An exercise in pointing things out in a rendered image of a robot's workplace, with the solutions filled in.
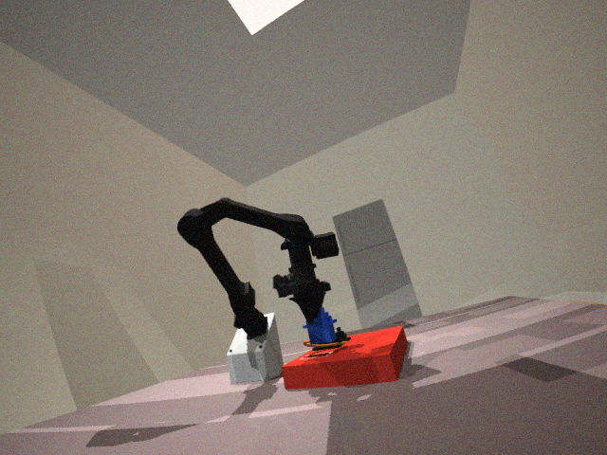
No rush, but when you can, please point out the blue micro servo with orange cable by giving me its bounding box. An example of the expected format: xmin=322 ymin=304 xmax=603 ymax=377
xmin=303 ymin=308 xmax=347 ymax=348

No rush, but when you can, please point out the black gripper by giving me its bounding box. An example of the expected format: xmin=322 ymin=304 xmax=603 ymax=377
xmin=277 ymin=260 xmax=332 ymax=325

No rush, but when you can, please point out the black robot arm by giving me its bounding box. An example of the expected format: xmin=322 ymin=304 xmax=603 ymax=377
xmin=177 ymin=198 xmax=339 ymax=340

